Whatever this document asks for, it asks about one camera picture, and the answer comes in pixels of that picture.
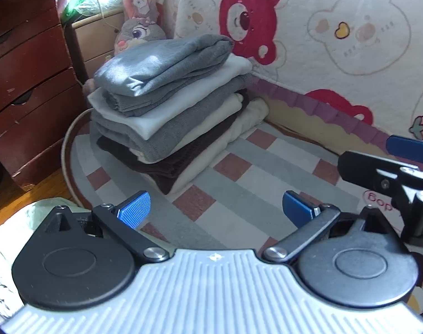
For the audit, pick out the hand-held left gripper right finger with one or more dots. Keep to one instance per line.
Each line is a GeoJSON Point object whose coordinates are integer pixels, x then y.
{"type": "Point", "coordinates": [298, 210]}

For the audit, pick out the thin cream folded garment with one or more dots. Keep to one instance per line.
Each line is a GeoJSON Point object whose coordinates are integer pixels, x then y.
{"type": "Point", "coordinates": [218, 111]}

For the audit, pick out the bear printed quilt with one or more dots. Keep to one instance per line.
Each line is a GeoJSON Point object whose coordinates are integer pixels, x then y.
{"type": "Point", "coordinates": [337, 59]}

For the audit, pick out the grey sweatpants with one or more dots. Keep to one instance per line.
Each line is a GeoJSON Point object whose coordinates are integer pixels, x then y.
{"type": "Point", "coordinates": [155, 62]}

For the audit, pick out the light green blanket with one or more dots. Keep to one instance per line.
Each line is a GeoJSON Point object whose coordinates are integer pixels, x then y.
{"type": "Point", "coordinates": [9, 229]}

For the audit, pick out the dark red wooden dresser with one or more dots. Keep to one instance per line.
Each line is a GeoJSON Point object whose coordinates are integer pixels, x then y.
{"type": "Point", "coordinates": [23, 59]}

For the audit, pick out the grey bunny plush toy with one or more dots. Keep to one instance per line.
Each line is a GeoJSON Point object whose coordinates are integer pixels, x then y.
{"type": "Point", "coordinates": [138, 31]}

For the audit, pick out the curved bed frame rim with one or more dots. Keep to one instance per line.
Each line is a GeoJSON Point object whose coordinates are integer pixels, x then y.
{"type": "Point", "coordinates": [66, 160]}

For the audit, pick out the white folded garment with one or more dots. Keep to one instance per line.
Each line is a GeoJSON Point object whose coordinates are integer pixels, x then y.
{"type": "Point", "coordinates": [176, 108]}

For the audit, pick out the grey knit sweater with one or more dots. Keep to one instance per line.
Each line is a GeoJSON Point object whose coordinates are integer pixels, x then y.
{"type": "Point", "coordinates": [152, 146]}

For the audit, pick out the beige headboard panel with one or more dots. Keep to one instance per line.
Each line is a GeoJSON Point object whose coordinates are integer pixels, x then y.
{"type": "Point", "coordinates": [319, 132]}

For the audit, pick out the beige nightstand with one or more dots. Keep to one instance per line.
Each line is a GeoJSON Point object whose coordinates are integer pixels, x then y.
{"type": "Point", "coordinates": [93, 34]}

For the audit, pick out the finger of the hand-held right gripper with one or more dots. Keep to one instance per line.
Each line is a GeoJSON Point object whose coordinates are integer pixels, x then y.
{"type": "Point", "coordinates": [361, 167]}
{"type": "Point", "coordinates": [410, 149]}

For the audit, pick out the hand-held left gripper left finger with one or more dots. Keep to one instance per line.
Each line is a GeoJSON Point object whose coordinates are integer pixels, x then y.
{"type": "Point", "coordinates": [135, 208]}

